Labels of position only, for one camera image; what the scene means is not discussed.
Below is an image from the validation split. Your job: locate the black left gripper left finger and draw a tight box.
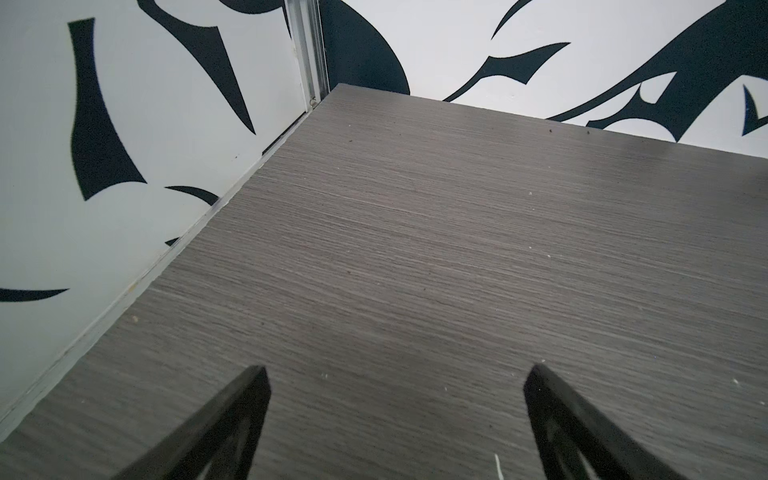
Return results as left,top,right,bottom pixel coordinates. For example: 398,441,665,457
115,366,271,479

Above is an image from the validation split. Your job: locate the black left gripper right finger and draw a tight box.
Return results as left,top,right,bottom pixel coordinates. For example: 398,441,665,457
523,363,683,479

